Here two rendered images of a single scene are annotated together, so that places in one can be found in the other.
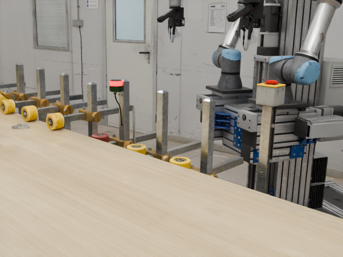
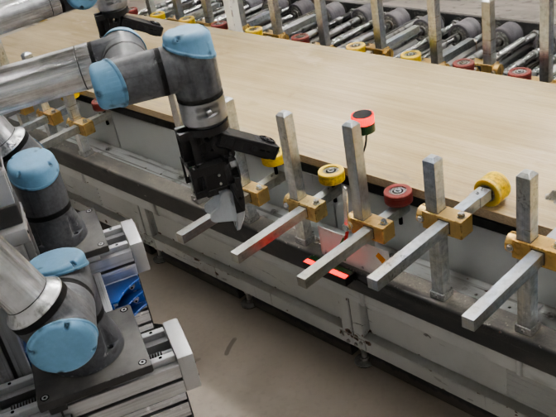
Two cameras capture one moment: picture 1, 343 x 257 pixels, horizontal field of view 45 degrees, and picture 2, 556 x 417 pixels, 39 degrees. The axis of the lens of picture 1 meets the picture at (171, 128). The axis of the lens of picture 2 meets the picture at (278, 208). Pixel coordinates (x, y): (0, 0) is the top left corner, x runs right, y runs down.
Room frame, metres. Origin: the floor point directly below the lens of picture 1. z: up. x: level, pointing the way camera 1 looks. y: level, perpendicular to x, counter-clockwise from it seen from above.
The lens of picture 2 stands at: (3.78, 0.23, 2.02)
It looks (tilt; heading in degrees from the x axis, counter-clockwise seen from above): 30 degrees down; 187
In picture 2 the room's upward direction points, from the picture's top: 11 degrees counter-clockwise
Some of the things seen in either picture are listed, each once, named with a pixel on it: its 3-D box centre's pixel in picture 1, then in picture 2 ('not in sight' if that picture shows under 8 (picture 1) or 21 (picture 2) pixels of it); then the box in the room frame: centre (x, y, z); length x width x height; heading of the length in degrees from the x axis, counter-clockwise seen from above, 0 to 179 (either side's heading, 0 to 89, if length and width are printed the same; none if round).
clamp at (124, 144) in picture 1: (121, 144); (370, 225); (1.92, 0.24, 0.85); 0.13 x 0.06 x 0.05; 47
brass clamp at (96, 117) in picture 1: (90, 115); (443, 219); (2.09, 0.42, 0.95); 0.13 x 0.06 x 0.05; 47
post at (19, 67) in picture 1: (21, 101); not in sight; (2.59, 0.95, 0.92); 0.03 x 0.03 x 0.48; 47
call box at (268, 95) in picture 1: (270, 95); not in sight; (1.39, -0.33, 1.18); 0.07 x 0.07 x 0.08; 47
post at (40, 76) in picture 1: (42, 108); not in sight; (2.42, 0.77, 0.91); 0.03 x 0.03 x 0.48; 47
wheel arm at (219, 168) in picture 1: (211, 171); (233, 205); (1.65, -0.17, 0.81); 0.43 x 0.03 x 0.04; 137
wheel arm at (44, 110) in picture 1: (69, 106); (530, 262); (2.32, 0.58, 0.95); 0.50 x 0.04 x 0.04; 137
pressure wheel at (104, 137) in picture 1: (100, 146); (399, 206); (1.85, 0.33, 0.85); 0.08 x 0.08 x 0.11
